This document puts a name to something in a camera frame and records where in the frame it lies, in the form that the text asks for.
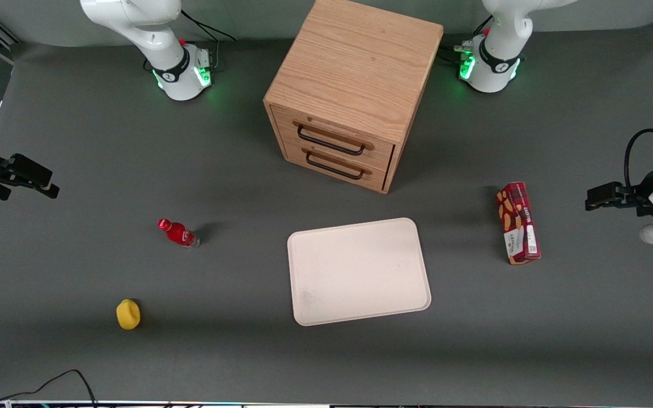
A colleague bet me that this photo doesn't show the red cookie box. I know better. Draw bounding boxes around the red cookie box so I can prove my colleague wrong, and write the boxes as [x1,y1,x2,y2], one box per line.
[495,181,542,266]

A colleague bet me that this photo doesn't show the cream plastic tray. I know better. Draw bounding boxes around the cream plastic tray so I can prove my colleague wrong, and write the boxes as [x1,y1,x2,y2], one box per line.
[286,217,432,328]

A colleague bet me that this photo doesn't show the red drink bottle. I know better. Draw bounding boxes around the red drink bottle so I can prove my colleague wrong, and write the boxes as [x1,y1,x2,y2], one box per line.
[157,218,201,249]

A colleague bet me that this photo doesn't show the yellow lemon toy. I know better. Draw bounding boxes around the yellow lemon toy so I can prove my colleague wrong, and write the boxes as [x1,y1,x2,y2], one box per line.
[116,299,141,331]

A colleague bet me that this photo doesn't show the wooden two-drawer cabinet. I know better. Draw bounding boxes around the wooden two-drawer cabinet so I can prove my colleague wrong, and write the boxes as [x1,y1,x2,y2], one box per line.
[263,0,444,195]

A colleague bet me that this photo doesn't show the thin black cable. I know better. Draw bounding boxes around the thin black cable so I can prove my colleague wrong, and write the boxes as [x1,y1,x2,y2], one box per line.
[0,369,99,408]

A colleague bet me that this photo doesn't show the black left base cables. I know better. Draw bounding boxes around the black left base cables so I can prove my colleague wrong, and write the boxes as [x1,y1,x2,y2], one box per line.
[439,16,495,64]

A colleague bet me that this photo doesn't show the black right base cable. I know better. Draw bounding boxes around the black right base cable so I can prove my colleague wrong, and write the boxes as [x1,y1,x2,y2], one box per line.
[180,9,237,73]

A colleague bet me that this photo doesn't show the dark metal drawer handle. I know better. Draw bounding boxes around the dark metal drawer handle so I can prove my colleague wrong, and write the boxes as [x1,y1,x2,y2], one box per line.
[296,124,367,157]
[304,150,366,181]

